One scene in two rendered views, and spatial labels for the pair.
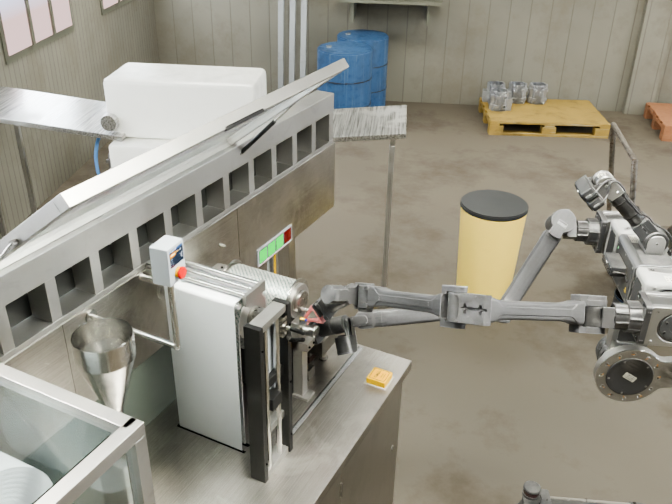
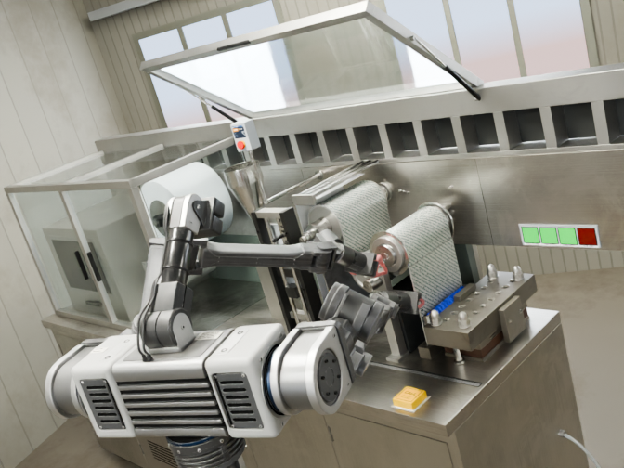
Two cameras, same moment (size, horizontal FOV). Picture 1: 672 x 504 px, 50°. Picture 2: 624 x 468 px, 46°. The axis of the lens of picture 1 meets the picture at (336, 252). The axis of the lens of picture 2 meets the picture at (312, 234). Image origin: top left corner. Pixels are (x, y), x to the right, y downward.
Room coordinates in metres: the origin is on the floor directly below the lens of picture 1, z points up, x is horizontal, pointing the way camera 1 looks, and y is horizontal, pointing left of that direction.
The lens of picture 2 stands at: (2.58, -1.92, 2.02)
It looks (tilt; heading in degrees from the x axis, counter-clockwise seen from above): 17 degrees down; 112
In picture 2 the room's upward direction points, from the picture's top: 16 degrees counter-clockwise
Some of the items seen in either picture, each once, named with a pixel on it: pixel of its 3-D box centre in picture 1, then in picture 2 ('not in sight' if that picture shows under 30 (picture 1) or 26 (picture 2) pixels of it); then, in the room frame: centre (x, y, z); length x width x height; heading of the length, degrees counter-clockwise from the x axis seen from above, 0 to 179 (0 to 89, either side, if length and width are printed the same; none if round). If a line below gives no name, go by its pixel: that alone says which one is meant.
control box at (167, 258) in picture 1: (170, 261); (243, 136); (1.48, 0.39, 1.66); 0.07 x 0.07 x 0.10; 69
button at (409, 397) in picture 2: (379, 377); (409, 397); (2.00, -0.16, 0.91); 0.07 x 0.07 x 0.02; 64
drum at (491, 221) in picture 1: (488, 249); not in sight; (4.03, -0.97, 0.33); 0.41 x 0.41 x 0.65
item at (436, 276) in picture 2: not in sight; (436, 278); (2.07, 0.20, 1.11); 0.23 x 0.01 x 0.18; 64
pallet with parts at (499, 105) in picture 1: (542, 107); not in sight; (7.52, -2.17, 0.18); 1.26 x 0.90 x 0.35; 85
